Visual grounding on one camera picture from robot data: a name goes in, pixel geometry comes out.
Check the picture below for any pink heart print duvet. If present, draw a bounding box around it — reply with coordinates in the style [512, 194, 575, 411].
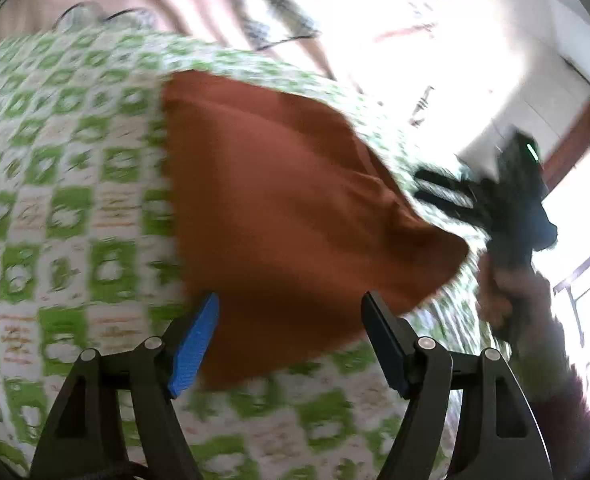
[0, 0, 426, 81]

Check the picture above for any person's right hand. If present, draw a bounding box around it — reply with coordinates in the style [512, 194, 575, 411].
[475, 252, 556, 333]

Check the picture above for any brown wooden window frame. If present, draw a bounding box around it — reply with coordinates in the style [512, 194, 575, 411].
[542, 99, 590, 188]

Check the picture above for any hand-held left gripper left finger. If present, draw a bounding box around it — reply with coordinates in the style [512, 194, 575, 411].
[29, 291, 220, 480]

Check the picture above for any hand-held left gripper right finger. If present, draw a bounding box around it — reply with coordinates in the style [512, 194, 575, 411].
[361, 290, 553, 480]

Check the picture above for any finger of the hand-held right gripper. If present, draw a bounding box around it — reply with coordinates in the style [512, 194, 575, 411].
[414, 186, 483, 223]
[415, 167, 478, 198]

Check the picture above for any green checkered quilt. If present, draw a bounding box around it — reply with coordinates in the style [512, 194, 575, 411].
[0, 27, 518, 480]

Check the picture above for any rust red knit sweater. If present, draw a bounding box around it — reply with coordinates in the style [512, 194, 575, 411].
[161, 69, 470, 393]

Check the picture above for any person's right forearm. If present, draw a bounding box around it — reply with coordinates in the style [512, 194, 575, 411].
[517, 310, 590, 478]

